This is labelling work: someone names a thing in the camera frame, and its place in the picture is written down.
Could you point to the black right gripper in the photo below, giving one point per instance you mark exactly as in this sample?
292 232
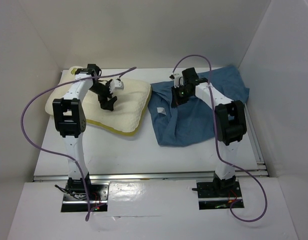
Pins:
177 100

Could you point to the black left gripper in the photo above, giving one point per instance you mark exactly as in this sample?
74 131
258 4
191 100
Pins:
104 104

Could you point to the cream quilted pillow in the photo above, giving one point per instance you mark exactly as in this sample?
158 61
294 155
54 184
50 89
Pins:
128 109

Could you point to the blue pillowcase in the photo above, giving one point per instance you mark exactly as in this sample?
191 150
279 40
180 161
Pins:
192 122

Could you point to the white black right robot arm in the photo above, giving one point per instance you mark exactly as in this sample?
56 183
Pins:
229 124

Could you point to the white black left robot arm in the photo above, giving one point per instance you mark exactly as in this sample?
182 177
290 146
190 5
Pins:
71 122

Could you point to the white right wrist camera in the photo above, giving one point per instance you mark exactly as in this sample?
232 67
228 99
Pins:
178 79

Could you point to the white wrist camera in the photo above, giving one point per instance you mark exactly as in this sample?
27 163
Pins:
178 79
115 84

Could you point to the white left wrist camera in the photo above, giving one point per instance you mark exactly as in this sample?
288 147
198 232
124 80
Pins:
115 84

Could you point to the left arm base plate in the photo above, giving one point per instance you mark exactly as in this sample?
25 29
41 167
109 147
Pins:
77 202

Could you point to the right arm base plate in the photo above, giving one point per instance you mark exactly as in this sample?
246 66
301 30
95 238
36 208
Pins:
210 199

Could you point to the aluminium right side rail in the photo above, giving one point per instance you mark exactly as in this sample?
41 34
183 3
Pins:
261 165

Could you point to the aluminium rail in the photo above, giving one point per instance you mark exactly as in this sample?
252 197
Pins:
151 176
261 165

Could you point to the aluminium front rail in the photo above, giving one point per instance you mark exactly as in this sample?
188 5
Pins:
151 176

